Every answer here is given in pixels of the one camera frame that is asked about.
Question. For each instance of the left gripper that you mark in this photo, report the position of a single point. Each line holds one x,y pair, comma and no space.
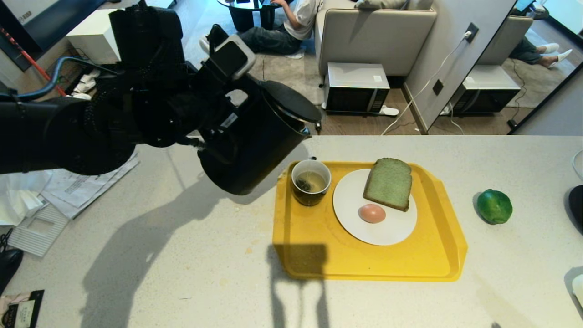
214,116

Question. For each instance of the black electric kettle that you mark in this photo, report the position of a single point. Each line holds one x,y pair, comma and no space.
259,150

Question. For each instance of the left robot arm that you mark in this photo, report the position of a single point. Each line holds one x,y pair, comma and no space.
54,132

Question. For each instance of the dark mug with white inside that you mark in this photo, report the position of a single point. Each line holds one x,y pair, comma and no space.
309,197

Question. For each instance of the brown egg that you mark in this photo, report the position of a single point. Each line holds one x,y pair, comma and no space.
371,213

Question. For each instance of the green bread slice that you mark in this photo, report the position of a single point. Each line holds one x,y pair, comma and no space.
388,184

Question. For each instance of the person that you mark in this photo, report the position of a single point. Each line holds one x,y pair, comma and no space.
273,38

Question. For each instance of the black round coffee table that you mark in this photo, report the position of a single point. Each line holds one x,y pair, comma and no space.
248,13

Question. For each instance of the tea bag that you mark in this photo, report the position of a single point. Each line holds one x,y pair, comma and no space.
303,185

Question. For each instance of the white power strip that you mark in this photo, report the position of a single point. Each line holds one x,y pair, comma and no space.
85,84

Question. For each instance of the white low cabinet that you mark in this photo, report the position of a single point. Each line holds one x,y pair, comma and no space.
93,38

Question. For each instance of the silver black microwave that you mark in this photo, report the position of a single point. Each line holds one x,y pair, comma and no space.
355,86

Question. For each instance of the printed paper sheets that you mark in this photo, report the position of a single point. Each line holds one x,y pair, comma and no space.
86,184

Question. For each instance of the yellow plastic tray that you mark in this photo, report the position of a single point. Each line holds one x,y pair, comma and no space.
319,237

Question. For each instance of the white slipper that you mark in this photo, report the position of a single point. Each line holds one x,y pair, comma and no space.
390,110

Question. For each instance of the beige sofa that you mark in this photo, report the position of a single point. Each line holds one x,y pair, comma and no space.
378,41

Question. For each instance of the red stick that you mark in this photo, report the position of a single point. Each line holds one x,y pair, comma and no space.
32,61

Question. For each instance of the grey sofa cushion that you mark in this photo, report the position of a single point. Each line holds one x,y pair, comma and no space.
380,3

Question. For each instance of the white round plate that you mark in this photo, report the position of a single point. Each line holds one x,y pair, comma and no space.
387,230

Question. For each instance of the white cardboard insert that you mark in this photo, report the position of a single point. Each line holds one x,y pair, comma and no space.
38,230

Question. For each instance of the white plastic bag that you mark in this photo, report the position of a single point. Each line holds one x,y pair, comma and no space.
20,196

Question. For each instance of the black rounded object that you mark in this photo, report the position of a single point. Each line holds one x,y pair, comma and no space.
8,266

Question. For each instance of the small dark packet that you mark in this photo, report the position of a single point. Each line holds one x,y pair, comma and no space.
23,310

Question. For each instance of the black round pad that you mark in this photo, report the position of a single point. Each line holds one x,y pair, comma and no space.
577,209

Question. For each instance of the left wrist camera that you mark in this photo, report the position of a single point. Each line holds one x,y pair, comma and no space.
230,57

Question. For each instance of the small black wall socket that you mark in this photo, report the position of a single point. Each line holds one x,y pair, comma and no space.
437,87

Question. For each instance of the black wall outlet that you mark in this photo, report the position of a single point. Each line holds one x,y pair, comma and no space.
472,33

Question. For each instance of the large wall mirror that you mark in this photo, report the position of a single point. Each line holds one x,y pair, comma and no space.
546,54

